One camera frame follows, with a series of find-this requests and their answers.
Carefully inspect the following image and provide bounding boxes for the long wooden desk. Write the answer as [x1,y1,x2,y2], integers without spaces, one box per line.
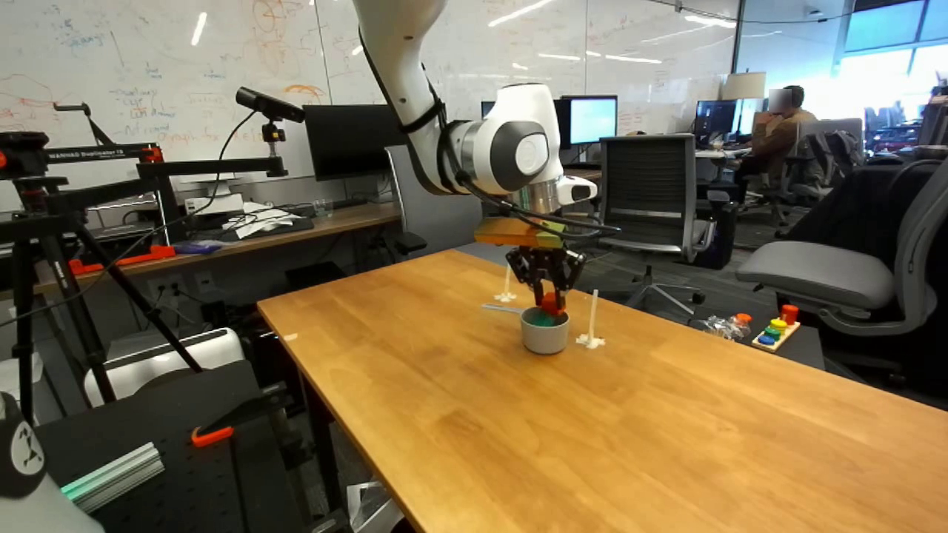
[33,166,604,299]

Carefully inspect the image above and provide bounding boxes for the clear plastic stand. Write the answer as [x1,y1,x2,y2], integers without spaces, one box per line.
[493,253,522,308]
[576,287,607,353]

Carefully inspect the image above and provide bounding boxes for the grey measuring cup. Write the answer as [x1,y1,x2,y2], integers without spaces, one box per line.
[482,296,576,357]

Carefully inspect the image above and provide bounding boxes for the beige lampshade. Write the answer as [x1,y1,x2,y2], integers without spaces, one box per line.
[721,67,771,104]

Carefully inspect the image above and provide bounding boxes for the seated person in tan shirt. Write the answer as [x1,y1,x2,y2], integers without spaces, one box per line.
[736,83,823,194]

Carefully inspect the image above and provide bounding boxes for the small colourful plastic toy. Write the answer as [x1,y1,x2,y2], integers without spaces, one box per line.
[701,310,756,345]

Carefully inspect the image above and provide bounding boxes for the grey office chair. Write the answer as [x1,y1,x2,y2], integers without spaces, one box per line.
[382,138,544,274]
[736,157,948,348]
[796,116,869,202]

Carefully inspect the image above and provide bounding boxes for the silver metal tube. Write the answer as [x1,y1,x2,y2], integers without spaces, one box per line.
[56,438,170,514]

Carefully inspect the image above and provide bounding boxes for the orange clamp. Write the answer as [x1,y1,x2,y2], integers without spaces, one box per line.
[186,424,239,453]

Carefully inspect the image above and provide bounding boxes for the tan wrist camera mount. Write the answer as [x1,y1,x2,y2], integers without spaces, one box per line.
[470,216,573,252]

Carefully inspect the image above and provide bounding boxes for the lit computer monitor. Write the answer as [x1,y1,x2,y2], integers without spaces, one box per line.
[558,92,623,151]

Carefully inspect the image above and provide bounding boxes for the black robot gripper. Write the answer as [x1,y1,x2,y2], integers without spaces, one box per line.
[507,243,586,317]

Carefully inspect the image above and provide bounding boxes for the black mesh office chair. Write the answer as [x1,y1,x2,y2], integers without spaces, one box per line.
[595,132,739,320]

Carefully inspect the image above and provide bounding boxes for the low black table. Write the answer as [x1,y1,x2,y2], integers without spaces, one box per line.
[691,293,827,370]

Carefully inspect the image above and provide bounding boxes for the white papers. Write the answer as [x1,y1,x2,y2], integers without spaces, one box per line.
[217,202,307,243]

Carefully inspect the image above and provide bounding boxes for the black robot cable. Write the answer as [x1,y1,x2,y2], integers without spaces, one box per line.
[359,39,619,240]

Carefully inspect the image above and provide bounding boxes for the black cap with white logo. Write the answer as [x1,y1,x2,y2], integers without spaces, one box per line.
[0,390,50,501]

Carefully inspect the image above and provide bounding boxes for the black tripod with boom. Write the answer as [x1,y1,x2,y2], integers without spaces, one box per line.
[0,98,290,427]

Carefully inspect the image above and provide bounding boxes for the black computer monitor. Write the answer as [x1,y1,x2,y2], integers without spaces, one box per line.
[693,98,741,142]

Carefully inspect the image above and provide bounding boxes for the red flat tool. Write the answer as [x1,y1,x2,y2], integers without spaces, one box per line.
[66,243,185,281]

